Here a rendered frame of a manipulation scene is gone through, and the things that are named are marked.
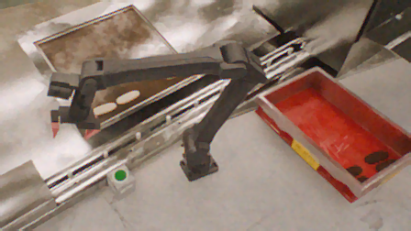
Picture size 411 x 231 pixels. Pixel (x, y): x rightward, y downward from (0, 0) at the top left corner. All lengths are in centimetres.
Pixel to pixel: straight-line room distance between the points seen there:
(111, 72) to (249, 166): 68
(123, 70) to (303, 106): 90
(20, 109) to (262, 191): 99
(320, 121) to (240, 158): 38
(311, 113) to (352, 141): 18
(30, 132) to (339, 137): 118
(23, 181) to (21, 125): 34
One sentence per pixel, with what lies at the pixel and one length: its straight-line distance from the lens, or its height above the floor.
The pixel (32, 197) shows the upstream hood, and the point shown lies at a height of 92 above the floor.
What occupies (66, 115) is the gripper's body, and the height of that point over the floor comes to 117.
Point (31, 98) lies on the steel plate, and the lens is 170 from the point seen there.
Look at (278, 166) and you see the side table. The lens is 147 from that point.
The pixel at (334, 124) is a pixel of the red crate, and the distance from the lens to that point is 166.
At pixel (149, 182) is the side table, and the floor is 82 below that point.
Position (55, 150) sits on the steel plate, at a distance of 149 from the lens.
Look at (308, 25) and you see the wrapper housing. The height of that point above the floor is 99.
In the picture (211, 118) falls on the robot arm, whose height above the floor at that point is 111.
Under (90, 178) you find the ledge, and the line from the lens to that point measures 135.
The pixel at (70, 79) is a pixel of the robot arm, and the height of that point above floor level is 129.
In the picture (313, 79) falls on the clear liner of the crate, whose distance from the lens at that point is 173.
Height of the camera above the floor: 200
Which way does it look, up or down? 46 degrees down
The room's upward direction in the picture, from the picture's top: straight up
